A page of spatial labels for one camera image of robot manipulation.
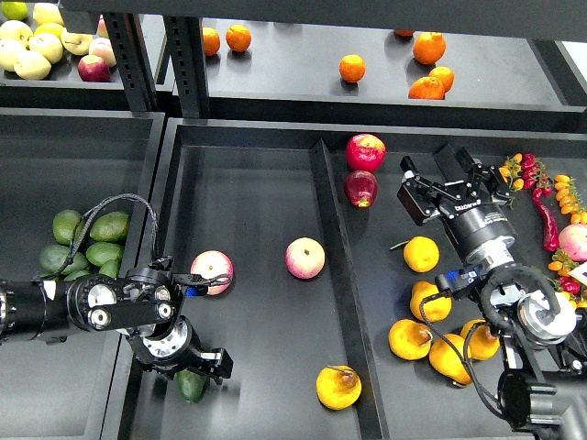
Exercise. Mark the dark red apple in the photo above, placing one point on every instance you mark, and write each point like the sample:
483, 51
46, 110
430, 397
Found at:
361, 188

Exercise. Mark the orange on shelf lower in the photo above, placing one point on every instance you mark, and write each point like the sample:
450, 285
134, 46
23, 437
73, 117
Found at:
445, 75

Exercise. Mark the black centre tray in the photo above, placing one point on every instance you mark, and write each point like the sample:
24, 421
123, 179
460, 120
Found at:
250, 190

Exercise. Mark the black shelf post right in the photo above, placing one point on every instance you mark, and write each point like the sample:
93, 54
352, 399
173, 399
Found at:
186, 46

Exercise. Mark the orange under beam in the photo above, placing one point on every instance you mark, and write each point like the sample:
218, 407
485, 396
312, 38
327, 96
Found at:
404, 33

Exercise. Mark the mixed cherry tomatoes lower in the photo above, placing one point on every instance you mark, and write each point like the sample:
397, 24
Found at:
558, 272

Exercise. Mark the pink apple left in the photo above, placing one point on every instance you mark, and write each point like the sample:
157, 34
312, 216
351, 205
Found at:
214, 263

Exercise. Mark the green avocado centre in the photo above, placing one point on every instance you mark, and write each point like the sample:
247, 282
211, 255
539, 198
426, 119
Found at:
101, 252

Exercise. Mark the green avocado top right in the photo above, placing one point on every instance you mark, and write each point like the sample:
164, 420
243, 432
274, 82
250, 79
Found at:
111, 228

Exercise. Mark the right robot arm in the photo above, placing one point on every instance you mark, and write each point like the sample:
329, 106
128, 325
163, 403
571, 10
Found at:
542, 390

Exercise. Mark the pink apple right edge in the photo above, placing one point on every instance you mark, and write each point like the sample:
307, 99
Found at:
572, 241

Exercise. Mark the orange on shelf centre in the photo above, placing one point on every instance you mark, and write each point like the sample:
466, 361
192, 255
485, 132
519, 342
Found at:
352, 68

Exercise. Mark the black upper left tray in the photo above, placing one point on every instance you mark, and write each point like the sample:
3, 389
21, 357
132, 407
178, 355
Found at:
64, 89

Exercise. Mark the orange tomato vine right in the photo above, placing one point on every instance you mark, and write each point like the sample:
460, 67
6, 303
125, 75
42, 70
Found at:
569, 199

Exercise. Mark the dark avocado middle left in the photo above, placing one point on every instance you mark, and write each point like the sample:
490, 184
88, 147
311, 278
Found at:
53, 256

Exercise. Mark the bright red apple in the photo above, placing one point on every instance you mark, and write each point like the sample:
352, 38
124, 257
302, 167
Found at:
365, 152

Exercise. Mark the white label card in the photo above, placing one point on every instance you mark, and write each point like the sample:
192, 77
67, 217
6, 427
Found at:
580, 273

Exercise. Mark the pink apple centre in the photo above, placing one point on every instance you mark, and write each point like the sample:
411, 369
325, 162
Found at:
305, 258

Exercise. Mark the red cherry tomato bunch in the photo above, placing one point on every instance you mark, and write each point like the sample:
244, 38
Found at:
535, 176

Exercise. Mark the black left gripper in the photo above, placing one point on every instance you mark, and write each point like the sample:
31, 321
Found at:
181, 350

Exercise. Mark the green avocado top left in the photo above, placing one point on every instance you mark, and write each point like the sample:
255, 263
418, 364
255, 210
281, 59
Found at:
65, 224

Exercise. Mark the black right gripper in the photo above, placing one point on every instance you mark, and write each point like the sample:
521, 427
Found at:
482, 235

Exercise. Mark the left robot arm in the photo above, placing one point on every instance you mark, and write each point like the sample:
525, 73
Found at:
144, 306

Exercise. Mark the orange on shelf front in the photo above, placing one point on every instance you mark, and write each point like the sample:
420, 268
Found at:
427, 87

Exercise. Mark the yellow pear lower left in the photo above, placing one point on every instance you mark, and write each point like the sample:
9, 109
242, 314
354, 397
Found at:
410, 340

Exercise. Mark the yellow pear bottom centre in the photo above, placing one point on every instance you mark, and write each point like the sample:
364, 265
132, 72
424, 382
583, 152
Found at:
447, 359

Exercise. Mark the green avocado lower middle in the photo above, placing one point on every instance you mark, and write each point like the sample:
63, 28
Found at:
111, 269

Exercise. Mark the black upper shelf tray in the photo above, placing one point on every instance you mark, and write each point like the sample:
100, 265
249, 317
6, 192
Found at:
290, 73

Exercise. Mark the red chili pepper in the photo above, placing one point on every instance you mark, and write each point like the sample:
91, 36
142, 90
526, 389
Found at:
550, 240

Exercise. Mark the large orange on shelf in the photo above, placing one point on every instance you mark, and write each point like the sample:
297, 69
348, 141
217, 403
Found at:
429, 47

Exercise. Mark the dark green avocado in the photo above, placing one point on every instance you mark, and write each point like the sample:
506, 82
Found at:
191, 385

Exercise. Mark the orange cherry tomato bunch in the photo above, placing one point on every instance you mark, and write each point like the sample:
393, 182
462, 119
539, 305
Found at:
511, 172

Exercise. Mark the orange on shelf leftmost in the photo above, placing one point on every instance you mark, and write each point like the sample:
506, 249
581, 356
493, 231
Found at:
211, 41

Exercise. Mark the yellow pear with long stem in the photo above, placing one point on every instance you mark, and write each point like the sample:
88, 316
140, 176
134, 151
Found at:
420, 253

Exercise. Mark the pink apple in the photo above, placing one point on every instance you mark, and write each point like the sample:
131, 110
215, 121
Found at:
214, 263
305, 258

